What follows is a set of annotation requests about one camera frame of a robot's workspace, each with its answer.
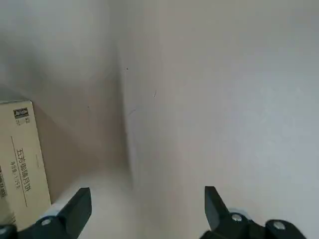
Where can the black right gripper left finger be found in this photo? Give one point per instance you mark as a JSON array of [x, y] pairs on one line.
[[72, 219]]

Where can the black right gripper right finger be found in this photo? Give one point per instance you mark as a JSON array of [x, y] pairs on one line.
[[219, 219]]

